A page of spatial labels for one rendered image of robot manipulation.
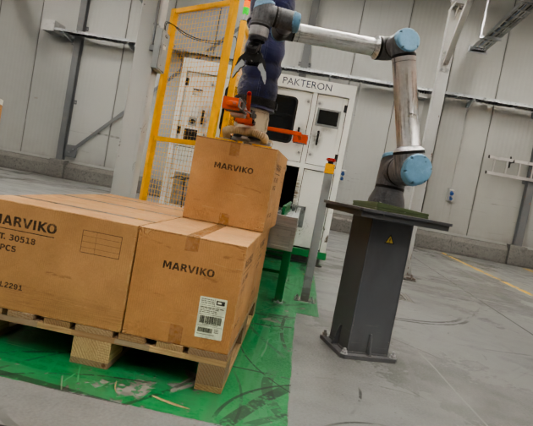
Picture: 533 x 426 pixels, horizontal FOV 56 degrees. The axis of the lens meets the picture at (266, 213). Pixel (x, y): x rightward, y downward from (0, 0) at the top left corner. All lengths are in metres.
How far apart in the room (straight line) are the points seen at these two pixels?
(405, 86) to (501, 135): 10.18
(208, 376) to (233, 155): 1.03
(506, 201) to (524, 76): 2.84
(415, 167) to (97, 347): 1.58
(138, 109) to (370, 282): 2.26
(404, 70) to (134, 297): 1.59
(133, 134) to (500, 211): 9.92
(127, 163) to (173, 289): 2.22
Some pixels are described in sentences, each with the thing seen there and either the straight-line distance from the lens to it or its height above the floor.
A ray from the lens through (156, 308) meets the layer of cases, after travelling 1.88.
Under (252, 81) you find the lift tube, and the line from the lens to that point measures 2.64.
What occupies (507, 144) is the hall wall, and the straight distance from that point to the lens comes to 12.66.
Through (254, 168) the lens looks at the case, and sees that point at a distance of 2.36.
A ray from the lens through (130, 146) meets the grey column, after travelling 3.95.
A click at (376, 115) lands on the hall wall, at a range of 12.07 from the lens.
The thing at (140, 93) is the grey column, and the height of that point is 1.27.
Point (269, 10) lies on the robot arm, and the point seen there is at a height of 1.53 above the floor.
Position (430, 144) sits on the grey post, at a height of 1.56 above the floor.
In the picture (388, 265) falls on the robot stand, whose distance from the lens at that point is 2.60.
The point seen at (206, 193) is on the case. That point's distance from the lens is 2.40.
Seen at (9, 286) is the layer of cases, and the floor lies 0.23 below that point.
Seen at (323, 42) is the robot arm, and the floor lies 1.50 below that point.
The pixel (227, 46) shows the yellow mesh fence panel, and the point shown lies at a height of 1.73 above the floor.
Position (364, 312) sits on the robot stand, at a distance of 2.60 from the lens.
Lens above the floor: 0.77
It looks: 3 degrees down
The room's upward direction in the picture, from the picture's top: 11 degrees clockwise
